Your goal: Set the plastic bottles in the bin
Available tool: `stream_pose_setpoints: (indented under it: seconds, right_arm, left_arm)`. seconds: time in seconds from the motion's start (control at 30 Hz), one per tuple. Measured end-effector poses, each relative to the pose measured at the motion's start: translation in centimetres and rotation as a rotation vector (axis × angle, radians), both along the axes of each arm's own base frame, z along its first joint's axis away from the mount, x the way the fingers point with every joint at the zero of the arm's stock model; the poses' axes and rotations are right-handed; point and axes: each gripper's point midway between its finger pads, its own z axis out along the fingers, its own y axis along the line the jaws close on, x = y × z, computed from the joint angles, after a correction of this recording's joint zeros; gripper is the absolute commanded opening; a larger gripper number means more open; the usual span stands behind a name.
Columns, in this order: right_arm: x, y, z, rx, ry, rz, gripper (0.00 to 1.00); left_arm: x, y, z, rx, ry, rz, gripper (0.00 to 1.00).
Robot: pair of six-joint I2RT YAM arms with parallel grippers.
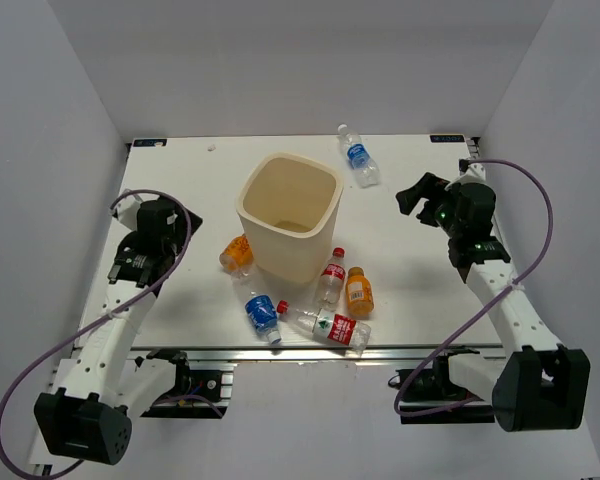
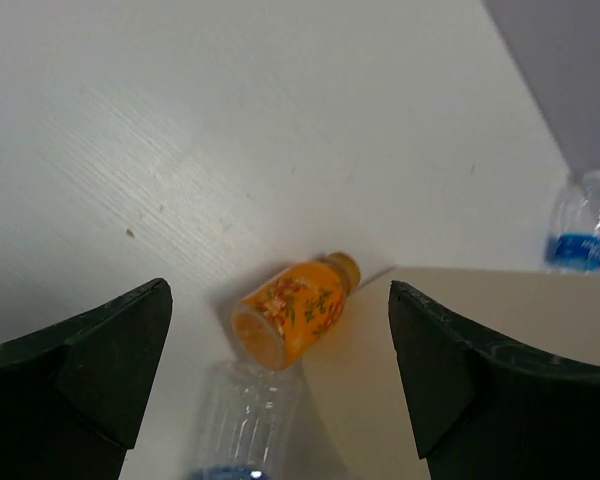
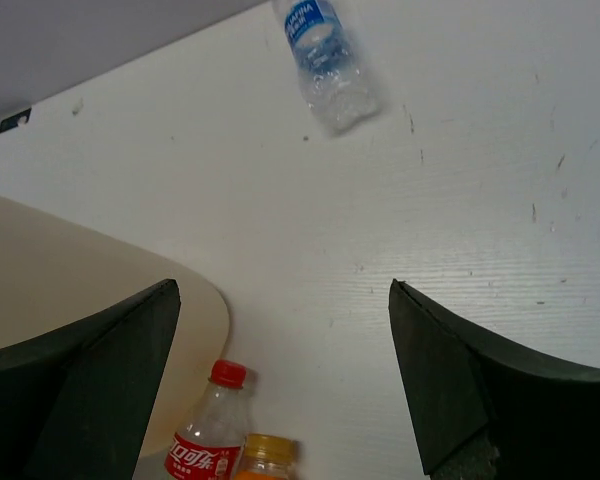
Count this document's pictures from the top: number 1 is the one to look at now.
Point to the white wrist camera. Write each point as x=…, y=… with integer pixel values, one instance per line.
x=471, y=172
x=125, y=211

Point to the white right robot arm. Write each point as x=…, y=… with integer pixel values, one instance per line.
x=542, y=384

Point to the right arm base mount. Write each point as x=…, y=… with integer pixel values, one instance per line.
x=432, y=388

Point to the orange juice bottle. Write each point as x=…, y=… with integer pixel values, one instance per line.
x=237, y=255
x=359, y=296

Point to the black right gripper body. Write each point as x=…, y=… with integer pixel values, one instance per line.
x=439, y=209

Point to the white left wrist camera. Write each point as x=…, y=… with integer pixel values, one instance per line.
x=125, y=211

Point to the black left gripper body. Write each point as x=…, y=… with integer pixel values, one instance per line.
x=178, y=239

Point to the large clear bottle red label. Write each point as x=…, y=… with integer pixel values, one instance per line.
x=325, y=327

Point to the clear bottle blue label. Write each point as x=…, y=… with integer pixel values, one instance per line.
x=362, y=165

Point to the left blue table label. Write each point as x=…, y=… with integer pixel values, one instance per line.
x=149, y=143

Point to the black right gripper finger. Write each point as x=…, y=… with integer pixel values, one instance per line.
x=409, y=198
x=430, y=183

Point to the clear bottle red cap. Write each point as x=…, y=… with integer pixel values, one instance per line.
x=331, y=281

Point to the blue table label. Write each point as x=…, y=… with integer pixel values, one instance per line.
x=149, y=143
x=447, y=138

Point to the right blue table label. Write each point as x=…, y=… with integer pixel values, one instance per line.
x=447, y=138

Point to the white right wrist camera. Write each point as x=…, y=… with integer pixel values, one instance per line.
x=471, y=172

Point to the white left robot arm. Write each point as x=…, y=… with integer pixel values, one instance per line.
x=89, y=415

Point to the cream plastic bin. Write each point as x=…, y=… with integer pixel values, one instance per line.
x=288, y=209

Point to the blue label crushed bottle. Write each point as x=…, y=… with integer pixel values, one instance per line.
x=263, y=317

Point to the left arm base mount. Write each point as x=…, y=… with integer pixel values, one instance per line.
x=165, y=383

